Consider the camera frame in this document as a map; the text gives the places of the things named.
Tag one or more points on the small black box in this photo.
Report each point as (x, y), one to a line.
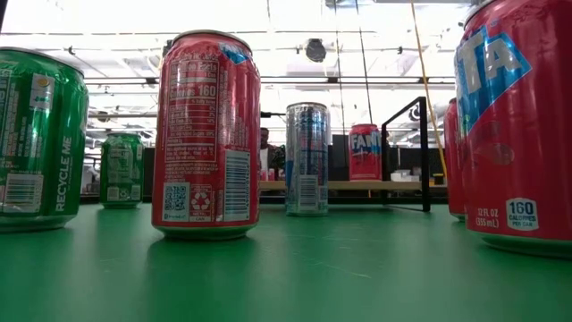
(439, 180)

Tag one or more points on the green soda can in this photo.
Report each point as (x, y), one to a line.
(121, 170)
(40, 134)

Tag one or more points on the black cabinet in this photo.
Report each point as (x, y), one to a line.
(411, 161)
(339, 156)

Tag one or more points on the silver blue energy drink can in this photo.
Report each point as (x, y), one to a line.
(307, 161)

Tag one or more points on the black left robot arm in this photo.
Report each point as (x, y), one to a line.
(2, 13)

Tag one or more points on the white box stack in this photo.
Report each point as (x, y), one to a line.
(404, 177)

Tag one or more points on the round black wall fixture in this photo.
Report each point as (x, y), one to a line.
(413, 114)

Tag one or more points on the wooden shelf with black frame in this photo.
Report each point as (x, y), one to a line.
(402, 185)

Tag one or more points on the round black ceiling fixture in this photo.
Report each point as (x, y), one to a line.
(316, 50)

